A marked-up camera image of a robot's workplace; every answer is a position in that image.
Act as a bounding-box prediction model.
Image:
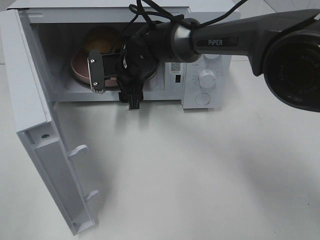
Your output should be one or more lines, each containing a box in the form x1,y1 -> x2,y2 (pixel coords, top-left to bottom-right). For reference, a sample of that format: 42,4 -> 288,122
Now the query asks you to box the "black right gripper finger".
118,84 -> 144,110

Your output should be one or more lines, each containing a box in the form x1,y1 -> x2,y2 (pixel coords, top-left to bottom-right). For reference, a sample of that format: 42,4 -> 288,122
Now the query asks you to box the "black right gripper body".
115,37 -> 159,88

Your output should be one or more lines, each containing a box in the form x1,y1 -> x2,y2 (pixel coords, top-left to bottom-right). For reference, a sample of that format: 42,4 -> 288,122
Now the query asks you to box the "burger with lettuce and tomato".
82,25 -> 124,54

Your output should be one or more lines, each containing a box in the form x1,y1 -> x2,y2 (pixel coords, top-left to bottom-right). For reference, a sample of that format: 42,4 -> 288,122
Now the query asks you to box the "pink round plate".
71,49 -> 120,88

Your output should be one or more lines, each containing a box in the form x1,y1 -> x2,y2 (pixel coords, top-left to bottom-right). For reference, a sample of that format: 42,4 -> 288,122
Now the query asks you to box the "round white door button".
195,93 -> 211,106

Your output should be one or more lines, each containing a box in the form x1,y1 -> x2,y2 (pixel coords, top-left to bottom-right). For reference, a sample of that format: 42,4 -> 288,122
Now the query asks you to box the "white timer knob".
198,70 -> 217,89

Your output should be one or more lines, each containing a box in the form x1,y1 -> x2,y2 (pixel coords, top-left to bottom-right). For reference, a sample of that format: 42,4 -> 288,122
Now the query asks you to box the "white microwave door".
0,9 -> 98,235

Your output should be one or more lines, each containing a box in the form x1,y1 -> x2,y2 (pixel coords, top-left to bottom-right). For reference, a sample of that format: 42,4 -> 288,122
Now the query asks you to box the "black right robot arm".
102,9 -> 320,112

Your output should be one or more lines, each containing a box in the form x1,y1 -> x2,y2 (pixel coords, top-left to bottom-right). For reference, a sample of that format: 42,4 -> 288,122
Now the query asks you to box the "glass microwave turntable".
141,67 -> 158,89

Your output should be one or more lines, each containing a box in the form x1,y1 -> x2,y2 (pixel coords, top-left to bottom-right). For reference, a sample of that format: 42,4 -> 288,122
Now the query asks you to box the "white warning sticker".
170,62 -> 182,74

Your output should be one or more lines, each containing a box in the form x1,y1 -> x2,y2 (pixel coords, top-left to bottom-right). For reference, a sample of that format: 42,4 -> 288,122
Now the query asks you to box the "white microwave oven body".
6,0 -> 231,109

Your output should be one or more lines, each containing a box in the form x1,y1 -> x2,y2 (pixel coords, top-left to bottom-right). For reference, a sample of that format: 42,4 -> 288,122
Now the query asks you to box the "upper white power knob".
203,54 -> 221,61

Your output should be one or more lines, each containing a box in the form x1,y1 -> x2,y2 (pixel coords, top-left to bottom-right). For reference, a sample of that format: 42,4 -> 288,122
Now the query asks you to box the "black camera cable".
117,0 -> 320,86

